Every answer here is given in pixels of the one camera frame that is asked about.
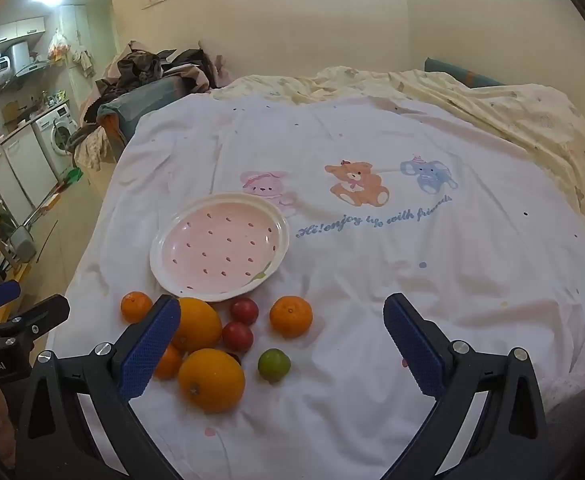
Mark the teal pillow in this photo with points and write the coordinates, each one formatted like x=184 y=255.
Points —
x=452 y=72

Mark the white wall cabinets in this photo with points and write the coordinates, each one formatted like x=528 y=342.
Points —
x=15 y=30

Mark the red tomato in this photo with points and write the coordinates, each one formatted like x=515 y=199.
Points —
x=244 y=310
x=237 y=336

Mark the white floor cabinet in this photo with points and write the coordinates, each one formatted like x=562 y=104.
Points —
x=17 y=170

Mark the grey-blue cushion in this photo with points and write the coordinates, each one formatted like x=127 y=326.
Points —
x=132 y=102

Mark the silver range hood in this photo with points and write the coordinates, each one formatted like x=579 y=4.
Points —
x=22 y=57

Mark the pink blanket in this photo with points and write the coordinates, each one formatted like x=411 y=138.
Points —
x=580 y=360

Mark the white washing machine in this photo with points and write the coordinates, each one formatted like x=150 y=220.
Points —
x=57 y=127

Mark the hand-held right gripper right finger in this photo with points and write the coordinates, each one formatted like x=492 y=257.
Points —
x=415 y=350

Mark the large orange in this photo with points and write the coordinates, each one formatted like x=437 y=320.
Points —
x=200 y=325
x=211 y=380

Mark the green dustpan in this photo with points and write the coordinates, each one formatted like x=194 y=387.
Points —
x=74 y=176

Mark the small tangerine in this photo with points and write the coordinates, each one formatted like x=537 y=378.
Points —
x=169 y=363
x=291 y=316
x=136 y=306

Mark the pile of clothes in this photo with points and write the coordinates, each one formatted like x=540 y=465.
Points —
x=152 y=67

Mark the green lime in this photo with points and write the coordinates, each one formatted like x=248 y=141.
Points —
x=274 y=366

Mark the orange plastic bag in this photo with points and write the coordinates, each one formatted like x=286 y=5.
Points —
x=58 y=47

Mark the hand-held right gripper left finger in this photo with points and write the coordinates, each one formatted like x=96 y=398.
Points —
x=150 y=350

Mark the pink strawberry-pattern plate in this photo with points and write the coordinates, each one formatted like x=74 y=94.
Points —
x=222 y=245

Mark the yellow printed blanket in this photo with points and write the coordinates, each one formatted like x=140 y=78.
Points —
x=522 y=105

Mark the white printed blanket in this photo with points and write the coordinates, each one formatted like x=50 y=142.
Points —
x=372 y=270

